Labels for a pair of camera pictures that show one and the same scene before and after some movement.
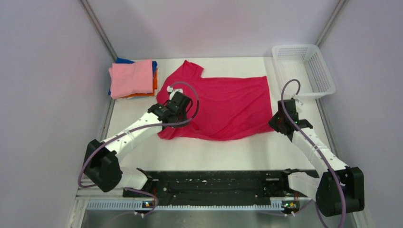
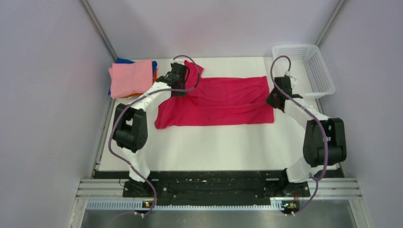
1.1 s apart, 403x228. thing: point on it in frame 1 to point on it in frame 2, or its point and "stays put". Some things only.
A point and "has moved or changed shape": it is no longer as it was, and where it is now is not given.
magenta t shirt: (223, 108) has moved or changed shape
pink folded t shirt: (130, 78) stays put
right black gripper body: (275, 122) to (271, 98)
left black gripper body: (182, 115) to (179, 94)
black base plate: (216, 187) stays put
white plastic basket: (305, 63) stays put
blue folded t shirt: (123, 61) stays put
